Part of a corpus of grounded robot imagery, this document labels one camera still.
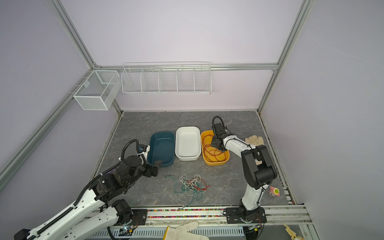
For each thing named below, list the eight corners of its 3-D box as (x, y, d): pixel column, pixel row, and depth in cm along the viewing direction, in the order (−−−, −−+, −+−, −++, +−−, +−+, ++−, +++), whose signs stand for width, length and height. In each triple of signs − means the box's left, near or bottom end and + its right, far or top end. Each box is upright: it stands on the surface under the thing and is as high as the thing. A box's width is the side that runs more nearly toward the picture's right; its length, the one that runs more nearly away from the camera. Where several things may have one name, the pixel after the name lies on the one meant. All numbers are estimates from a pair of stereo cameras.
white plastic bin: (173, 162, 96) (172, 157, 90) (177, 132, 111) (176, 126, 106) (201, 162, 96) (201, 157, 90) (201, 132, 111) (201, 126, 105)
